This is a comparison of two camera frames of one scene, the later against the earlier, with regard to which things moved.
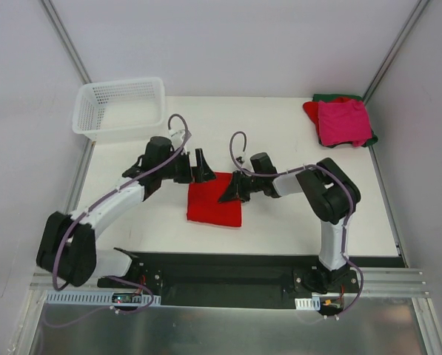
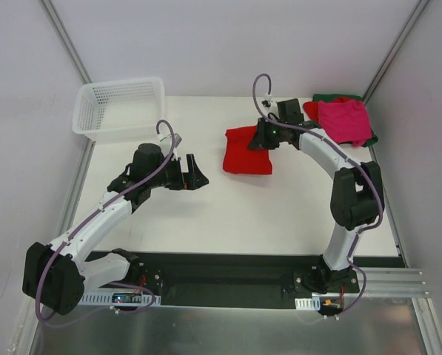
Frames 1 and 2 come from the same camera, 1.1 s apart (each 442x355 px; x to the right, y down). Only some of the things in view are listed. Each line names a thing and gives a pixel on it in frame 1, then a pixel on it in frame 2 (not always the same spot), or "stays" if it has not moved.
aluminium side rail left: [72, 202] stays
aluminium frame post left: [64, 34] stays
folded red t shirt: [312, 109] stays
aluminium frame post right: [395, 50] stays
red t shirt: [203, 205] → [238, 158]
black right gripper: [240, 186] → [264, 132]
